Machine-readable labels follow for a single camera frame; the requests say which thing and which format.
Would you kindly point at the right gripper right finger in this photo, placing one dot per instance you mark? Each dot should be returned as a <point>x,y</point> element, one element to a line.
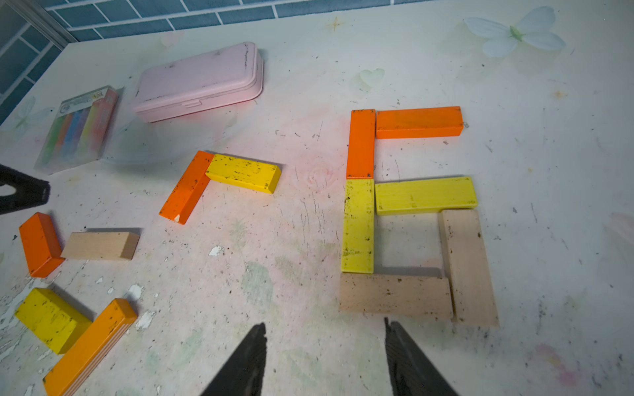
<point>411,372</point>

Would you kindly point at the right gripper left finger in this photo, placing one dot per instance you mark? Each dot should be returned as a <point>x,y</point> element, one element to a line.
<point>243,372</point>

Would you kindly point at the pink pencil case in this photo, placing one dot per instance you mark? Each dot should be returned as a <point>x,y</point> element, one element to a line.
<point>218,78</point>

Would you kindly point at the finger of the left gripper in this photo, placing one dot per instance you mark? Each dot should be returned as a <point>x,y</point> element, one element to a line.
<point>30,192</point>

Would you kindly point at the natural wood block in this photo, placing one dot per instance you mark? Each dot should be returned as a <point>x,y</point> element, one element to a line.
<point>467,268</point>
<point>400,295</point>
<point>107,246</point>

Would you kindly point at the orange block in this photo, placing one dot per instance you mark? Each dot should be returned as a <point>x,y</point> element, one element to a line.
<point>419,123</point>
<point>41,245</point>
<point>361,146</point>
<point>188,190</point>
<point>80,361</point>

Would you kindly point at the coloured marker box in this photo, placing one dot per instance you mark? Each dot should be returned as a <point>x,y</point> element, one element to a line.
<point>78,131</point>

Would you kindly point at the yellow block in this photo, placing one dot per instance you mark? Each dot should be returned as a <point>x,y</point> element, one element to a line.
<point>249,174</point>
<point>358,227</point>
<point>54,321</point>
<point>425,196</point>

